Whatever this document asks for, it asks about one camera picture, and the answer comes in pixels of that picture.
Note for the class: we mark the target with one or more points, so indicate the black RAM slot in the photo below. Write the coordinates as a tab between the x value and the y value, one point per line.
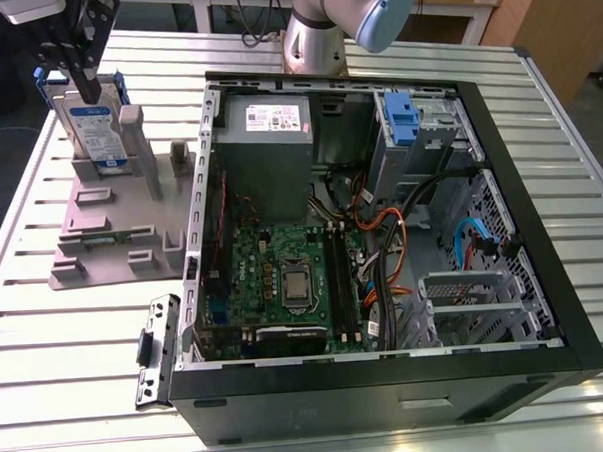
335	284
350	284

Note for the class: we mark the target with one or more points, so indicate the silver CPU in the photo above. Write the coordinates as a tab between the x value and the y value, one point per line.
298	286

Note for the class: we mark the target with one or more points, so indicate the metal slot retention bracket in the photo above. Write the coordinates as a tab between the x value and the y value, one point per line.
158	317

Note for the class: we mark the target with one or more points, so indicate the grey parts rack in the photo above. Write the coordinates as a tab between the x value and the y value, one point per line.
121	214

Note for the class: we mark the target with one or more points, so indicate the wooden cabinet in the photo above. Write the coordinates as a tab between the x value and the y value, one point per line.
548	25

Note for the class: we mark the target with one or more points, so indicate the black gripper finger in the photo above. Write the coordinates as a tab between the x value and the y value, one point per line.
86	90
103	24

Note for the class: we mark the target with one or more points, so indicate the CPU socket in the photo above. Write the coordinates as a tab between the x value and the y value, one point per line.
297	262

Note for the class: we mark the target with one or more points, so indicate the green motherboard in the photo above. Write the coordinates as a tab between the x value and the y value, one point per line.
255	248

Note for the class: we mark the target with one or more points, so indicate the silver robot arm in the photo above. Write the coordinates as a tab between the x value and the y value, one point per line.
313	45

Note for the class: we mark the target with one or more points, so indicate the black graphics card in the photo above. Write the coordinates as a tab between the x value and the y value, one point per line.
291	336

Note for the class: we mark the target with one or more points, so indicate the hard disk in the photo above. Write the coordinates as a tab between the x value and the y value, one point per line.
97	135

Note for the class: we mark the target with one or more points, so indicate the blue plastic drive latch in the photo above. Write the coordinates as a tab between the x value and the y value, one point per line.
402	126

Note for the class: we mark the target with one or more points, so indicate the metal optical drive cage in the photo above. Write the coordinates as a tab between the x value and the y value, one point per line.
428	145

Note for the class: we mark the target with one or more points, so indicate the green RAM stick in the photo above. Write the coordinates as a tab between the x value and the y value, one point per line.
107	238

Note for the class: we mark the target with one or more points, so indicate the grey power supply unit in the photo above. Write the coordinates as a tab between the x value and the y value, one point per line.
264	177

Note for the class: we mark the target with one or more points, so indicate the black open PC case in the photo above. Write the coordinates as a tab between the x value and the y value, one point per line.
389	397

